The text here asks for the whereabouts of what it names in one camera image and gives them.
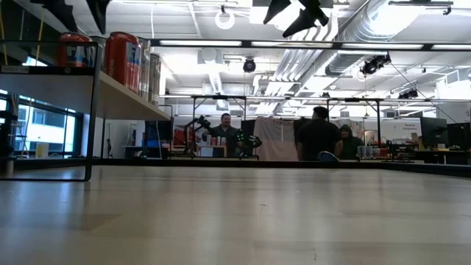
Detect black overhead beam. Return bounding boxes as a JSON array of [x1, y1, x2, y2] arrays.
[[149, 38, 471, 52]]

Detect white hanging ring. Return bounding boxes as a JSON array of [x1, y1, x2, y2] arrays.
[[214, 7, 236, 31]]

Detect blue round object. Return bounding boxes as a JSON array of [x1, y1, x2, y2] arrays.
[[318, 150, 339, 163]]

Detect black dome camera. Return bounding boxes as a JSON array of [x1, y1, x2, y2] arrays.
[[242, 57, 258, 74]]

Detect black framed window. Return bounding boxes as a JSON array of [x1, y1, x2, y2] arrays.
[[0, 88, 84, 160]]

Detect person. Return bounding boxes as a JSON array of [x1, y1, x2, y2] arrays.
[[296, 106, 344, 162], [204, 113, 240, 158], [340, 124, 365, 160]]

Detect silver ventilation duct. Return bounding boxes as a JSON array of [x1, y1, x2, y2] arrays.
[[325, 0, 424, 77]]

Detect black ceiling camera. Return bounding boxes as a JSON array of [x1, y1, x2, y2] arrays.
[[359, 54, 392, 77], [397, 88, 419, 100]]

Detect white slim beverage can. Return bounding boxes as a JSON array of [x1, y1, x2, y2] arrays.
[[149, 53, 163, 107], [90, 35, 107, 73], [138, 36, 152, 99]]

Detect pale yellow container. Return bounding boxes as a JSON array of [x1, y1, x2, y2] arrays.
[[35, 142, 50, 159]]

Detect white wall sign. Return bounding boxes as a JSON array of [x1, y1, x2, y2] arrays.
[[382, 119, 422, 143]]

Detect white cylinder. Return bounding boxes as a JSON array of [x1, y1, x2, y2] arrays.
[[2, 156, 15, 177]]

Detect wooden shelf black metal frame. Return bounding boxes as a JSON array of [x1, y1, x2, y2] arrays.
[[0, 40, 173, 182]]

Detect black metal station frame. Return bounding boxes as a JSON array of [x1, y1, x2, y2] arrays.
[[325, 97, 382, 148], [191, 94, 258, 160]]

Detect background robot green lights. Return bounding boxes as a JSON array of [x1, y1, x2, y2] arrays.
[[233, 128, 263, 160]]

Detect white shelf label sticker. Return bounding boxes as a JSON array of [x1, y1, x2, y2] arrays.
[[1, 65, 30, 74]]

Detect pale pink cloth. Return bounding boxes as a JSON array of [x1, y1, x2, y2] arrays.
[[253, 116, 300, 162]]

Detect red beverage can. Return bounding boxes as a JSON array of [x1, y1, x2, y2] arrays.
[[56, 32, 97, 68], [102, 31, 143, 93]]

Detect black ceiling track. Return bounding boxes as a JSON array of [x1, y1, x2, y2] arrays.
[[388, 0, 454, 16]]

